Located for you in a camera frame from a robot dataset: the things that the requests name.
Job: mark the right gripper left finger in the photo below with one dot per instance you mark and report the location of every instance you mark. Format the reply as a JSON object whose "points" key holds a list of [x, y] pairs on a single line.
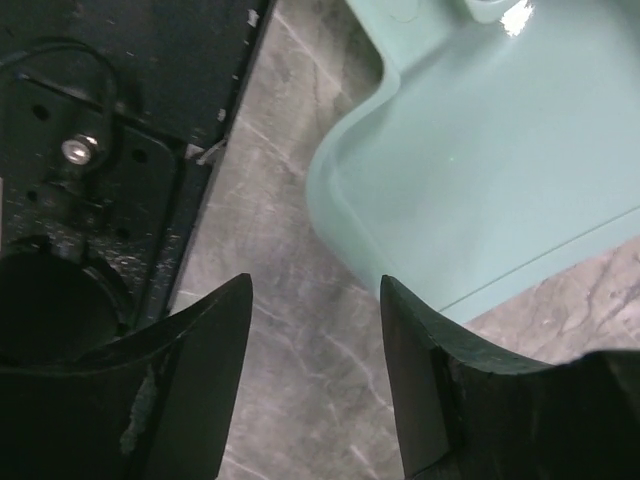
{"points": [[156, 404]]}

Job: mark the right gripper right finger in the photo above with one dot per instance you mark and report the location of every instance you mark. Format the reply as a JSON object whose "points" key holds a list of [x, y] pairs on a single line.
{"points": [[466, 408]]}

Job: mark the teal dustpan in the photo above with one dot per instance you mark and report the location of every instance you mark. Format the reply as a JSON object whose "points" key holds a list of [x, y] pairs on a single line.
{"points": [[500, 148]]}

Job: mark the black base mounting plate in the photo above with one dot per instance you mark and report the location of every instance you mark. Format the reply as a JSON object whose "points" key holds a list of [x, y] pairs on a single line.
{"points": [[115, 116]]}

